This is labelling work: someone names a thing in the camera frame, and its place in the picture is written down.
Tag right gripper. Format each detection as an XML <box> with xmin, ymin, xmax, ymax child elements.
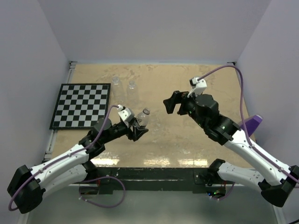
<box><xmin>163</xmin><ymin>89</ymin><xmax>206</xmax><ymax>128</ymax></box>

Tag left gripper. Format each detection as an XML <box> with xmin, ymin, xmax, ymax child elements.
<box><xmin>102</xmin><ymin>117</ymin><xmax>148</xmax><ymax>144</ymax></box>

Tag small clear plastic bottle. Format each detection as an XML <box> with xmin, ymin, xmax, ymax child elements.
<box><xmin>136</xmin><ymin>108</ymin><xmax>150</xmax><ymax>128</ymax></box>

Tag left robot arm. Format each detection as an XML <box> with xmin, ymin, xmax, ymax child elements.
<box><xmin>7</xmin><ymin>117</ymin><xmax>148</xmax><ymax>214</ymax></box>

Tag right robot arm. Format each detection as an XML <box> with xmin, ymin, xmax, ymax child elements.
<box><xmin>163</xmin><ymin>91</ymin><xmax>299</xmax><ymax>207</ymax></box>

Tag clear bottle back right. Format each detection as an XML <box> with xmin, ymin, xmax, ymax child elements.
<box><xmin>127</xmin><ymin>80</ymin><xmax>139</xmax><ymax>107</ymax></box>

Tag clear bottle back left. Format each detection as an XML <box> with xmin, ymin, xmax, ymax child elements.
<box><xmin>111</xmin><ymin>77</ymin><xmax>125</xmax><ymax>104</ymax></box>

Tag black white checkerboard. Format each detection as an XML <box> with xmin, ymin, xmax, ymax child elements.
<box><xmin>58</xmin><ymin>83</ymin><xmax>111</xmax><ymax>130</ymax></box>

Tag purple object table edge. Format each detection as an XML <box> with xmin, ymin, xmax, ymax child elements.
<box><xmin>238</xmin><ymin>114</ymin><xmax>263</xmax><ymax>137</ymax></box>

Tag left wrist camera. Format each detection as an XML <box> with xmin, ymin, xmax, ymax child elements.
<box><xmin>117</xmin><ymin>105</ymin><xmax>135</xmax><ymax>127</ymax></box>

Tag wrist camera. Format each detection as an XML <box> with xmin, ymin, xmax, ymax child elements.
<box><xmin>187</xmin><ymin>77</ymin><xmax>207</xmax><ymax>98</ymax></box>
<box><xmin>117</xmin><ymin>105</ymin><xmax>135</xmax><ymax>127</ymax></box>

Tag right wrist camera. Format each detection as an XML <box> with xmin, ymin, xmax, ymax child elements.
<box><xmin>187</xmin><ymin>77</ymin><xmax>207</xmax><ymax>98</ymax></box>

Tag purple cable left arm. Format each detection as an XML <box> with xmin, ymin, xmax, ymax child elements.
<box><xmin>8</xmin><ymin>105</ymin><xmax>121</xmax><ymax>212</ymax></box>

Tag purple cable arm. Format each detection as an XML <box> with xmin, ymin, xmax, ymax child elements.
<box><xmin>8</xmin><ymin>105</ymin><xmax>121</xmax><ymax>212</ymax></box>
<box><xmin>198</xmin><ymin>64</ymin><xmax>299</xmax><ymax>180</ymax></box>

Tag purple cable loop front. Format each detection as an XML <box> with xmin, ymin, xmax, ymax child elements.
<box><xmin>78</xmin><ymin>175</ymin><xmax>127</xmax><ymax>208</ymax></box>

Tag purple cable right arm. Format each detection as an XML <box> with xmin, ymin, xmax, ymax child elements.
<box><xmin>198</xmin><ymin>64</ymin><xmax>299</xmax><ymax>180</ymax></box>

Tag aluminium rail left edge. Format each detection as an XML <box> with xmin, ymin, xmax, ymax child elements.
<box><xmin>42</xmin><ymin>61</ymin><xmax>77</xmax><ymax>163</ymax></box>

